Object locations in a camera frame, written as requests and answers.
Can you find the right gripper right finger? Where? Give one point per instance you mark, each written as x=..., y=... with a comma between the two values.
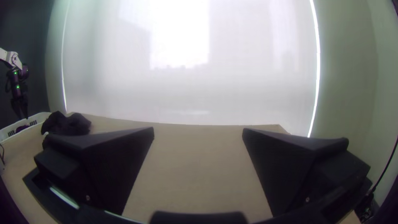
x=289, y=168

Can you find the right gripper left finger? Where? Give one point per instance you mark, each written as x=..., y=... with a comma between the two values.
x=102, y=161

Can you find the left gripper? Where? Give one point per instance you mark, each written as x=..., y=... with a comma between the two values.
x=19, y=95

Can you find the black t-shirt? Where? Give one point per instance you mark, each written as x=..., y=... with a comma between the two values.
x=66, y=124

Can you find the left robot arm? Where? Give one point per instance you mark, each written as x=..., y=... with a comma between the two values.
x=16, y=73

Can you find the white laundry basket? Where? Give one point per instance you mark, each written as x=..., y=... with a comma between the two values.
x=18, y=126

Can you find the heap of clothes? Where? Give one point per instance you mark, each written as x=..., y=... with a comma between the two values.
x=22, y=127

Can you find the white roller blind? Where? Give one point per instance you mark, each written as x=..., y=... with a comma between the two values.
x=186, y=77

